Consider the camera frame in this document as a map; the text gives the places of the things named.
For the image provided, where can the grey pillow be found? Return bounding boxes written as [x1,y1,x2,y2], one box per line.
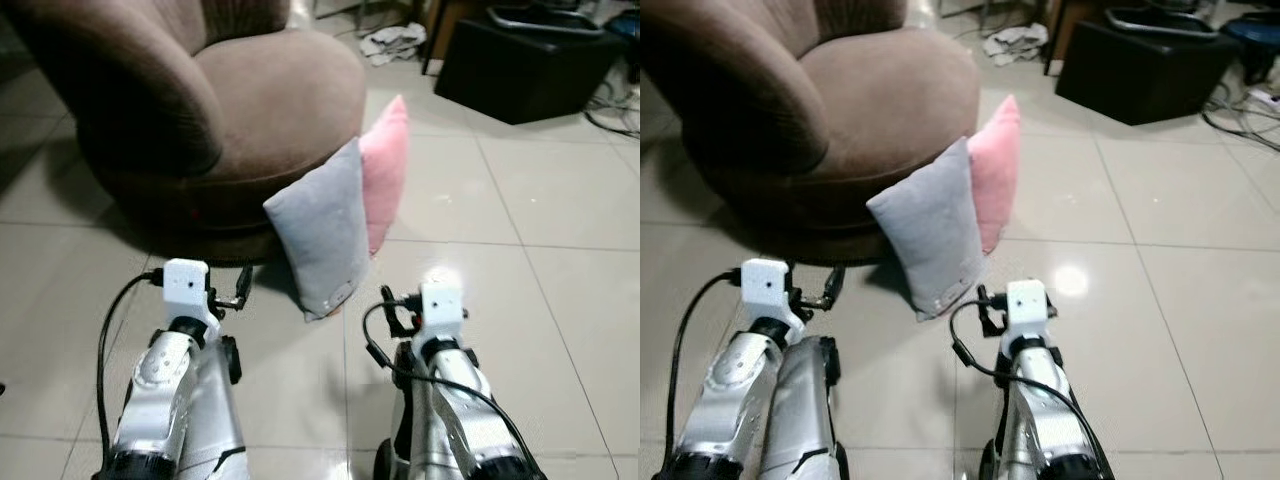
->
[263,137,371,323]
[866,136,986,323]

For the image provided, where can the pink pillow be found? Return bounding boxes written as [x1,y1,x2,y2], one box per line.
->
[966,95,1022,256]
[358,95,411,256]

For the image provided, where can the brown fabric sofa chair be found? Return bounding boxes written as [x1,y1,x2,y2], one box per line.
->
[640,0,981,263]
[0,0,367,263]

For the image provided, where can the silver robot left leg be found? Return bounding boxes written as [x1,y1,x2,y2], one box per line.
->
[180,338,248,480]
[760,335,843,480]

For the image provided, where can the white crumpled cloth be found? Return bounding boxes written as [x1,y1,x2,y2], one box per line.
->
[983,24,1049,67]
[360,24,428,67]

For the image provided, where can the black box ottoman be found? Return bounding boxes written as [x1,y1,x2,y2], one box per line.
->
[434,8,626,126]
[1055,8,1241,127]

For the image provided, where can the brown wooden furniture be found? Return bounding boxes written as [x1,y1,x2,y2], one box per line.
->
[1043,0,1096,76]
[420,0,476,76]

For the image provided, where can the dark metal tray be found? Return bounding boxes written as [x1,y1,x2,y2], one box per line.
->
[1108,5,1226,38]
[488,5,606,38]

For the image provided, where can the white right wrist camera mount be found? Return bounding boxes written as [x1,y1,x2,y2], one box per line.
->
[1005,279,1051,341]
[420,280,466,346]

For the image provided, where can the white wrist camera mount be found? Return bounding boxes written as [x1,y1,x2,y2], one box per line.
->
[1005,279,1051,341]
[741,258,794,316]
[420,280,466,346]
[162,259,216,321]

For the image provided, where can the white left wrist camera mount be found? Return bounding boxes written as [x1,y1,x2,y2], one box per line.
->
[741,258,794,316]
[162,259,216,321]

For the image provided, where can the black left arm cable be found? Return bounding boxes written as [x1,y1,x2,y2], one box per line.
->
[672,270,743,461]
[96,268,166,471]

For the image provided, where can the black floor cables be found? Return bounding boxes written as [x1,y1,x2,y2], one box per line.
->
[1200,85,1280,153]
[583,80,641,138]

